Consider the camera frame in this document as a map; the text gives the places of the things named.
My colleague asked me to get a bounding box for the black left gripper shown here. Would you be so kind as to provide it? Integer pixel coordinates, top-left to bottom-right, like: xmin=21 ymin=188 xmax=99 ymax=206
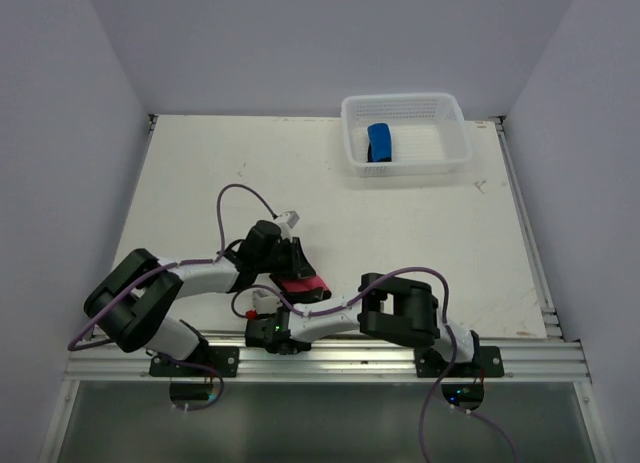
xmin=257 ymin=236 xmax=315 ymax=280

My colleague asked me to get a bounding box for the red microfiber towel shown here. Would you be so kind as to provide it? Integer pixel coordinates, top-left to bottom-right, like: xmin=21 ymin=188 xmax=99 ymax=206
xmin=269 ymin=275 xmax=332 ymax=304

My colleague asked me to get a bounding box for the blue microfiber towel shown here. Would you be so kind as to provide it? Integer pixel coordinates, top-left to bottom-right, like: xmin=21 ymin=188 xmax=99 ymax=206
xmin=367 ymin=123 xmax=392 ymax=163

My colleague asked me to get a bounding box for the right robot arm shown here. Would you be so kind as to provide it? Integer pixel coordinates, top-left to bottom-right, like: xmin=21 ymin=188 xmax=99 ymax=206
xmin=244 ymin=267 xmax=481 ymax=376

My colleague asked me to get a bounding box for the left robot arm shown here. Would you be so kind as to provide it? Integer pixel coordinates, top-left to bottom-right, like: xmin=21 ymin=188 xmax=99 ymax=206
xmin=84 ymin=217 xmax=330 ymax=376

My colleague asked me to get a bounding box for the white perforated plastic basket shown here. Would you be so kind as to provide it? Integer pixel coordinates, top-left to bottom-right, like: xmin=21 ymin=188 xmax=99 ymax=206
xmin=341 ymin=92 xmax=473 ymax=177

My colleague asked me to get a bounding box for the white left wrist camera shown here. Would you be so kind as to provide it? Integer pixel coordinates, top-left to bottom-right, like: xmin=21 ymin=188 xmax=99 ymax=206
xmin=274 ymin=210 xmax=300 ymax=230

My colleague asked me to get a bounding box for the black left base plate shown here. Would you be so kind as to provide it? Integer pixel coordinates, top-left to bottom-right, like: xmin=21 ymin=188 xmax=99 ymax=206
xmin=149 ymin=345 xmax=240 ymax=378

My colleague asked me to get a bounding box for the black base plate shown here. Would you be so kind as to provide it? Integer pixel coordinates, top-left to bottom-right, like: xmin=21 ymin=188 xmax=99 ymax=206
xmin=413 ymin=343 xmax=501 ymax=379
xmin=149 ymin=345 xmax=240 ymax=378

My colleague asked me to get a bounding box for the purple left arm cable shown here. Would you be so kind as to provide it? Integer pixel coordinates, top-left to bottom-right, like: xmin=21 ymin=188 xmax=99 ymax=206
xmin=67 ymin=183 xmax=281 ymax=412

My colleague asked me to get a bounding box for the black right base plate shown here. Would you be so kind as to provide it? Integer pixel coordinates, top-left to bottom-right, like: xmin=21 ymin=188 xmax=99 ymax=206
xmin=413 ymin=343 xmax=501 ymax=379

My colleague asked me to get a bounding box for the aluminium mounting rail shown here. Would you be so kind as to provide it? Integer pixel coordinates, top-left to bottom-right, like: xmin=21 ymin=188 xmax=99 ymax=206
xmin=63 ymin=332 xmax=591 ymax=383

